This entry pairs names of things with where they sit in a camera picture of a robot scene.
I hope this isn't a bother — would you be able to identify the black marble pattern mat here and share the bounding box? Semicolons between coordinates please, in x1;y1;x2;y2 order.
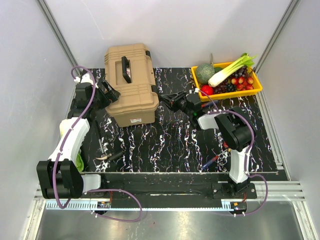
80;67;278;173

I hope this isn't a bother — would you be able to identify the red apple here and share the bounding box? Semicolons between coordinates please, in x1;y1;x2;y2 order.
200;84;214;96

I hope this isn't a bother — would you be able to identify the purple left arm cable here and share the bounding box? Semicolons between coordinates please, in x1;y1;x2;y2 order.
53;65;143;223

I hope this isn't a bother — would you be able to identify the tan plastic tool box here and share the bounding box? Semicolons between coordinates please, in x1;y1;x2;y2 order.
104;43;159;128

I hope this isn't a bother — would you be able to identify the yellow plastic tray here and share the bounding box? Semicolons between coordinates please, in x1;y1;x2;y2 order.
191;62;263;103

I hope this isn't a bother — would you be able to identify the claw hammer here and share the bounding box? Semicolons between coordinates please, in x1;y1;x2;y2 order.
93;120;112;161

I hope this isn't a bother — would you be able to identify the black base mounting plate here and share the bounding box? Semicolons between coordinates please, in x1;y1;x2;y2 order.
82;172;257;209

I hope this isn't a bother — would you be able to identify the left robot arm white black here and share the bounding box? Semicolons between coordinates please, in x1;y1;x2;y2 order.
36;72;120;199

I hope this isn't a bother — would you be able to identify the avocado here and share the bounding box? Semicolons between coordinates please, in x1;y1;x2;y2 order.
214;67;223;73

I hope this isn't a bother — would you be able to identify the leek with green leaves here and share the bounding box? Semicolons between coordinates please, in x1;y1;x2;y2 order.
207;53;257;88

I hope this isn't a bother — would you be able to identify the green melon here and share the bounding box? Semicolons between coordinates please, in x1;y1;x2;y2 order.
195;63;216;85

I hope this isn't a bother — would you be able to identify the napa cabbage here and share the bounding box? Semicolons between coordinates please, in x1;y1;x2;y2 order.
59;119;84;173

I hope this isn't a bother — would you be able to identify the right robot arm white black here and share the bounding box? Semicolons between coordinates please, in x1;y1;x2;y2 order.
159;91;256;198

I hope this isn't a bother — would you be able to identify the black rubber mallet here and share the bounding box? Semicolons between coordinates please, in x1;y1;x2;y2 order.
108;151;124;161

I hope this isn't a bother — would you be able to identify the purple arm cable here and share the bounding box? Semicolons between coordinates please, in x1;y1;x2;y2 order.
197;89;269;217
53;65;143;223

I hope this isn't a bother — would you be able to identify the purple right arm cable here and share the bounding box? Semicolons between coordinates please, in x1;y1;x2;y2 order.
197;89;269;217

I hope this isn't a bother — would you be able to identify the red yellow cherry cluster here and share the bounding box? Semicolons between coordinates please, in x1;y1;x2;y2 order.
230;76;254;91

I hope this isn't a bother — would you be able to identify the dark grape bunch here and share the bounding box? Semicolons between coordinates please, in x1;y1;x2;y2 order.
213;65;254;94

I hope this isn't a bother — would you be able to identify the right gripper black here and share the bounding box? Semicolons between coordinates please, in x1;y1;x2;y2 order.
159;90;192;118

